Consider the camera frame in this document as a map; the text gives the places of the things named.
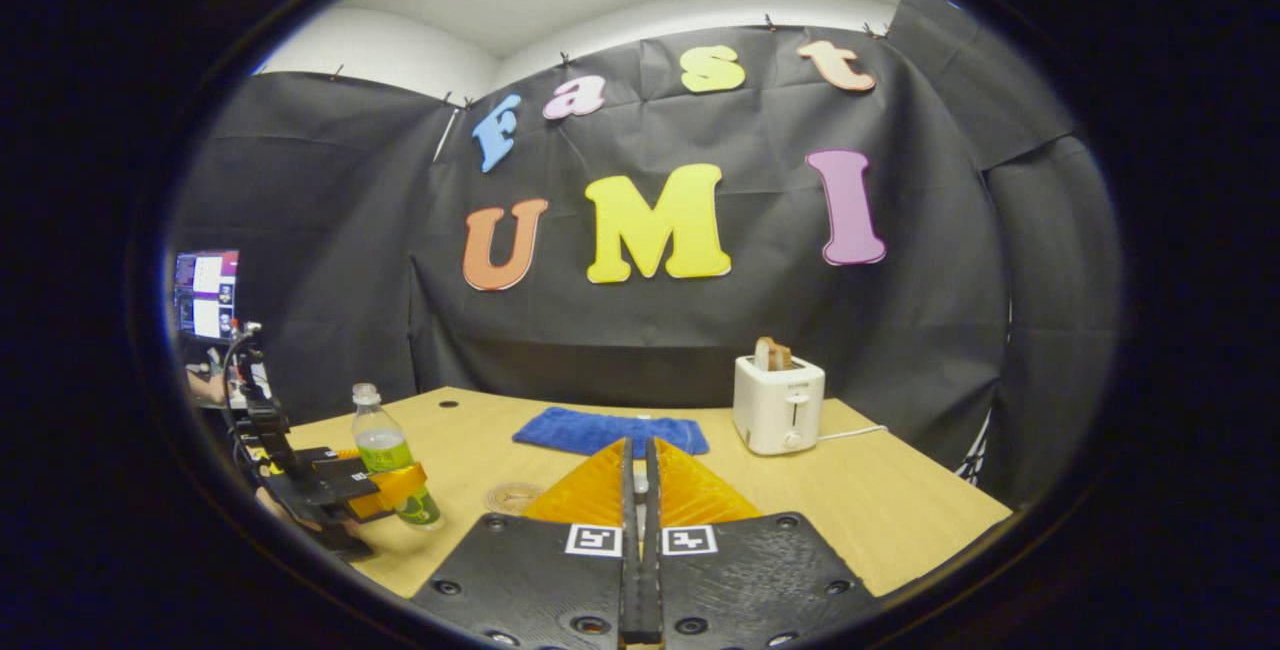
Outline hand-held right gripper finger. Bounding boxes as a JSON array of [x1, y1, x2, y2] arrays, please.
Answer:
[[410, 437, 643, 650], [645, 437, 883, 650]]

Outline clear green-label water bottle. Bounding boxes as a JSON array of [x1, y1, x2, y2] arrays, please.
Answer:
[[350, 383, 444, 531]]

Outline round beige coaster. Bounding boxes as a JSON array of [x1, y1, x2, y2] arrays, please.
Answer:
[[485, 482, 546, 517]]

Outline blue towel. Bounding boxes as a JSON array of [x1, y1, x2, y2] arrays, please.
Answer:
[[512, 407, 711, 459]]

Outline computer monitor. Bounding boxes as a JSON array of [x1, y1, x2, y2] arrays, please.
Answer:
[[172, 250, 242, 344]]

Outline white toaster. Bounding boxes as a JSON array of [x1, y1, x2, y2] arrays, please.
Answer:
[[733, 353, 827, 457]]

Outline black backdrop cloth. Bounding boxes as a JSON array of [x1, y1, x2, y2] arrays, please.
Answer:
[[168, 0, 1123, 509]]

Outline black tripod legs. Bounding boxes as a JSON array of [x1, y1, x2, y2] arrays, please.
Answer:
[[953, 408, 993, 487]]

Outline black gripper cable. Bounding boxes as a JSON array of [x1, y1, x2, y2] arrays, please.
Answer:
[[220, 323, 265, 413]]

